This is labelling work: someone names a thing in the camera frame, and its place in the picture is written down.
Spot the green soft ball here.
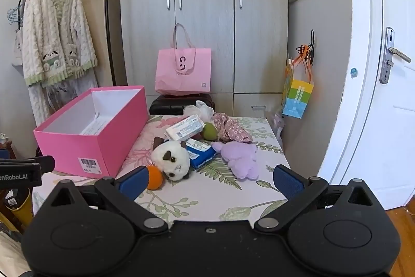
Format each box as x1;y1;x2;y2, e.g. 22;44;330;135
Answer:
201;122;218;141

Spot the blue white tissue pack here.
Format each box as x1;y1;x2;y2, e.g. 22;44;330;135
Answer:
186;138;217;170

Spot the white brown cat plush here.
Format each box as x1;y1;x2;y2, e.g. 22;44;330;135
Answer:
150;137;190;181

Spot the colourful striped gift bag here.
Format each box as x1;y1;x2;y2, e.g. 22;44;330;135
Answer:
282;44;314;119

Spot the pink paper shopping bag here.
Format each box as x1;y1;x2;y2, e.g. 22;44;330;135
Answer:
155;23;212;96

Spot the silver door handle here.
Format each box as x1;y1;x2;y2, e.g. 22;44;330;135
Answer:
379;27;411;84

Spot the white plastic bag bundle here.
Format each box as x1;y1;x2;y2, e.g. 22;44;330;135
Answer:
183;100;215;123

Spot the white green knitted cardigan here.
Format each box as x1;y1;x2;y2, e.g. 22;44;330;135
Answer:
19;0;99;127

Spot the white door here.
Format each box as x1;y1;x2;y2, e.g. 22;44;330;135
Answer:
318;0;414;210

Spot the black suitcase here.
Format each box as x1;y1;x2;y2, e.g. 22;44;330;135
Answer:
149;93;215;115

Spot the black wall hook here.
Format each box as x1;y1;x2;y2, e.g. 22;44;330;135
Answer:
307;29;315;65

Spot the grey three-door wardrobe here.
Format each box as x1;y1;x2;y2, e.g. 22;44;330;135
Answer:
121;0;288;117

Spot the floral tablecloth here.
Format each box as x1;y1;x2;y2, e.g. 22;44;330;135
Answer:
32;115;289;225

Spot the orange soft ball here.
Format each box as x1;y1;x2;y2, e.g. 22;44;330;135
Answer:
147;165;164;191

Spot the purple plush toy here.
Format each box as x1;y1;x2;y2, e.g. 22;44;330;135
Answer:
211;141;259;181

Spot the pink floral fabric pouch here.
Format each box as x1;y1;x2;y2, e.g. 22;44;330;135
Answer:
212;113;253;143

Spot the pink cardboard shoe box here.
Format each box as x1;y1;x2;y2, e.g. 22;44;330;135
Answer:
34;86;148;179

